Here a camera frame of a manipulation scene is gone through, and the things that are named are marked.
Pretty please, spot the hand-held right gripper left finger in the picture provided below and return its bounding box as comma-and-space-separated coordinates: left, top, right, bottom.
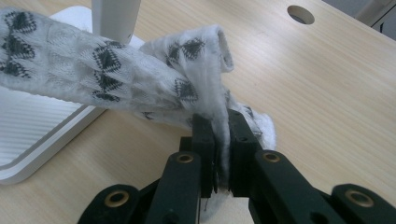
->
145, 113, 219, 224

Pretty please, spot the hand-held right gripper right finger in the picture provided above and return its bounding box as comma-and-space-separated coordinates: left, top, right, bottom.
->
226, 108, 347, 224

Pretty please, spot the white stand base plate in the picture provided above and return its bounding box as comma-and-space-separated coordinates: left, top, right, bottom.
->
0, 0, 146, 187

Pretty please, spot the white cloth with black pattern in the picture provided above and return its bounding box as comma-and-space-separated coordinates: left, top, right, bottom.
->
0, 7, 277, 216

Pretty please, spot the beige wooden desk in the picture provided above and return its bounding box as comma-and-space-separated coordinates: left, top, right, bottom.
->
321, 0, 396, 41

